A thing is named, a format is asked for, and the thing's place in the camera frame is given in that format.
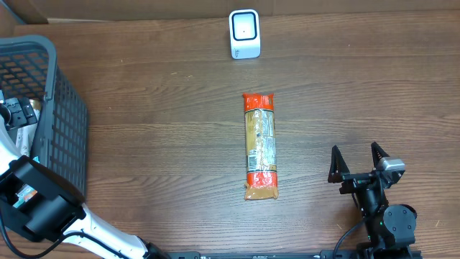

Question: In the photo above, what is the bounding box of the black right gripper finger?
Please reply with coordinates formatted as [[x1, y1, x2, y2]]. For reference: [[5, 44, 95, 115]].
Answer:
[[328, 145, 350, 183], [371, 142, 389, 168]]

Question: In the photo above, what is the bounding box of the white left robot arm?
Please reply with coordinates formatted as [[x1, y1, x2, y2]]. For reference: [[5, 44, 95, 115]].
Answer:
[[1, 98, 168, 258]]

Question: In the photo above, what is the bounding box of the grey plastic shopping basket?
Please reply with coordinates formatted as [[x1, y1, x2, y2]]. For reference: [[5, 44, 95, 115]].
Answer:
[[1, 35, 88, 195]]

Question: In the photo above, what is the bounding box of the orange spaghetti pasta package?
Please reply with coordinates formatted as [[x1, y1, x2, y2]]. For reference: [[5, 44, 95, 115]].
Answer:
[[243, 93, 279, 200]]

